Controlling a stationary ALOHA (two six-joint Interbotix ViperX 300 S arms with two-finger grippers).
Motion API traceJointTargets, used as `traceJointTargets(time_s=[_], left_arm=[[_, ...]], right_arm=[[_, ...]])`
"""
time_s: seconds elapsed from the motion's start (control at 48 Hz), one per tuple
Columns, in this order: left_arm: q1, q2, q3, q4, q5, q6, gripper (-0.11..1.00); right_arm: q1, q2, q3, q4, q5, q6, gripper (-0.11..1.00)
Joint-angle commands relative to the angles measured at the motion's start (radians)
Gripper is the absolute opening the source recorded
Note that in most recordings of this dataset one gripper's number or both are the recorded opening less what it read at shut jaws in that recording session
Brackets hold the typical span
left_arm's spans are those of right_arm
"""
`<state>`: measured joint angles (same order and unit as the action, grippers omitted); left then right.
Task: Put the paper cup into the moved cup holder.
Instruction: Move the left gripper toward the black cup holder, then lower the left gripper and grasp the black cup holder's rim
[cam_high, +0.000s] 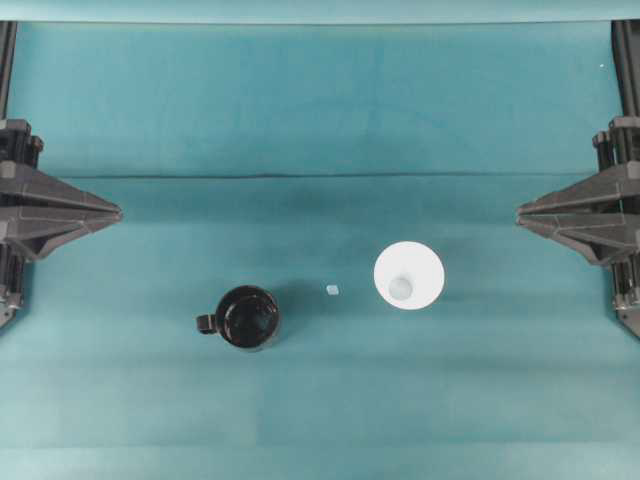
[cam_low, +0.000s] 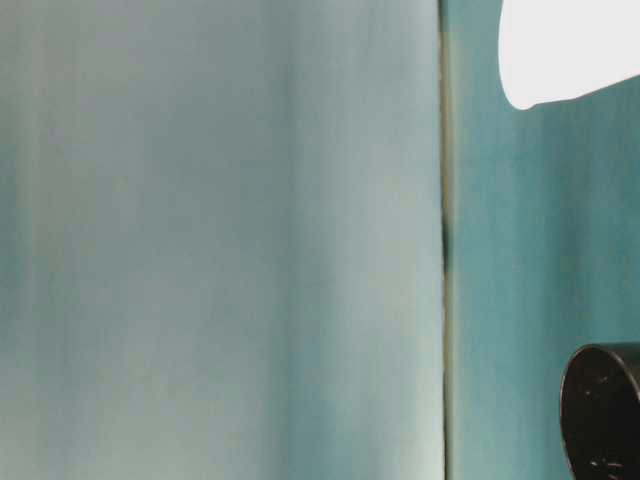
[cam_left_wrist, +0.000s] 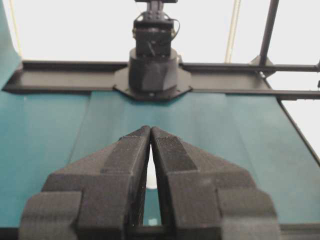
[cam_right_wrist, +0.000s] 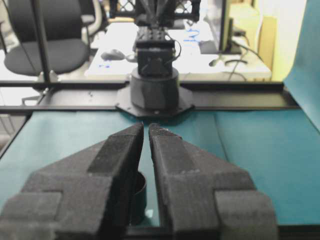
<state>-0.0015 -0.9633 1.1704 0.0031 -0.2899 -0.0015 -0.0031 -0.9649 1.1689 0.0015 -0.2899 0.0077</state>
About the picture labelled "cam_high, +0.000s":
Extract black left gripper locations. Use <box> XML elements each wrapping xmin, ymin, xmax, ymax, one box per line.
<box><xmin>0</xmin><ymin>117</ymin><xmax>124</xmax><ymax>329</ymax></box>

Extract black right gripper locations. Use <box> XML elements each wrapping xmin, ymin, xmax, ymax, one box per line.
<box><xmin>517</xmin><ymin>117</ymin><xmax>639</xmax><ymax>336</ymax></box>

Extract white paper cup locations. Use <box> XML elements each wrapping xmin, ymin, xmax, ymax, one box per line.
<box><xmin>373</xmin><ymin>241</ymin><xmax>446</xmax><ymax>311</ymax></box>

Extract black cup holder with handle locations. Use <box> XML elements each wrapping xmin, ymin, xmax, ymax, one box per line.
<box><xmin>196</xmin><ymin>285</ymin><xmax>280</xmax><ymax>352</ymax></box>

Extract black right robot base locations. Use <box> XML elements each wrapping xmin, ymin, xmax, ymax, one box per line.
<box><xmin>611</xmin><ymin>19</ymin><xmax>640</xmax><ymax>117</ymax></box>

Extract teal table cloth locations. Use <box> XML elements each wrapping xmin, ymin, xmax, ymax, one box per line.
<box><xmin>1</xmin><ymin>22</ymin><xmax>639</xmax><ymax>479</ymax></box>

